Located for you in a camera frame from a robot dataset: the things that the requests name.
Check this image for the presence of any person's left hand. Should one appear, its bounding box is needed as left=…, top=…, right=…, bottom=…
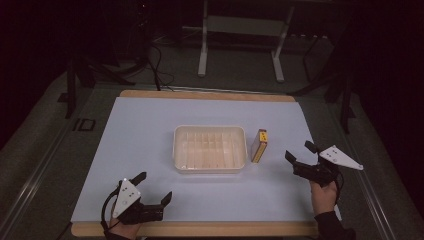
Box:
left=108, top=216, right=144, bottom=240

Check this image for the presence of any pale blue table mat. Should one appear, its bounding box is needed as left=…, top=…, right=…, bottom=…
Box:
left=70, top=96, right=342, bottom=223

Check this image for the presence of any white plastic tray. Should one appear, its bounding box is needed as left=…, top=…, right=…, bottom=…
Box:
left=172, top=124, right=250, bottom=175

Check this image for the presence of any person's right hand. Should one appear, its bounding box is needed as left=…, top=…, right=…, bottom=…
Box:
left=309, top=180, right=339, bottom=217

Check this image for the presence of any small yellow box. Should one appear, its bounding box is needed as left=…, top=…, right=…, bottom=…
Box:
left=250, top=128, right=269, bottom=164

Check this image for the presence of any black rectangular floor bracket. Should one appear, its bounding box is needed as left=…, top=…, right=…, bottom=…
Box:
left=72, top=117, right=97, bottom=132

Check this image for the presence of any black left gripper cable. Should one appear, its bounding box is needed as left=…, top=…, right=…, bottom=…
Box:
left=100, top=186, right=122, bottom=232

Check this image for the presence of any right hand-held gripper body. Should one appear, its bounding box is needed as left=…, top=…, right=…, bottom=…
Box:
left=292, top=144, right=364, bottom=188

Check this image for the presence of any white metal stand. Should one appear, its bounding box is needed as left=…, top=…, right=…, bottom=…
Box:
left=197, top=0, right=297, bottom=84

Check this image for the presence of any black metal stand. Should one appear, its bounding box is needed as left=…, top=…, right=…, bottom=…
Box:
left=287, top=31, right=357, bottom=135

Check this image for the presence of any metal floor rail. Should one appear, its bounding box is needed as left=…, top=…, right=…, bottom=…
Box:
left=0, top=116, right=79, bottom=239

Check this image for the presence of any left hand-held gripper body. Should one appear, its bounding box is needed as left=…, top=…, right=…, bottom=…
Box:
left=111, top=177, right=165, bottom=225

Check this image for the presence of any black floor cable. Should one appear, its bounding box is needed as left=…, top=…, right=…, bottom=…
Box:
left=145, top=41, right=176, bottom=92

